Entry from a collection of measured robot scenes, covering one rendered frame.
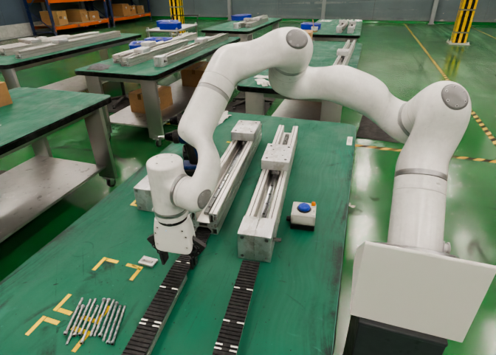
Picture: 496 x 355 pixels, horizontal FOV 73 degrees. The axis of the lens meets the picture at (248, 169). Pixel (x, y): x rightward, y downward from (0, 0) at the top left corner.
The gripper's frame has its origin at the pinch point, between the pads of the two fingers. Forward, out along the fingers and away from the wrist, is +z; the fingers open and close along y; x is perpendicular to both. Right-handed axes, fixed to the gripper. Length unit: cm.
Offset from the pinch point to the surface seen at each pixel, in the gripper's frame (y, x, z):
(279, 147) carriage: 19, 64, -7
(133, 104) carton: -173, 268, 52
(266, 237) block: 22.6, 10.5, -3.5
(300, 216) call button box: 31.1, 27.4, 0.4
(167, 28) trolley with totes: -215, 470, -5
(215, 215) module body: 4.8, 19.3, -2.1
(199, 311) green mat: 9.1, -10.0, 6.0
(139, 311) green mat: -5.8, -13.4, 6.0
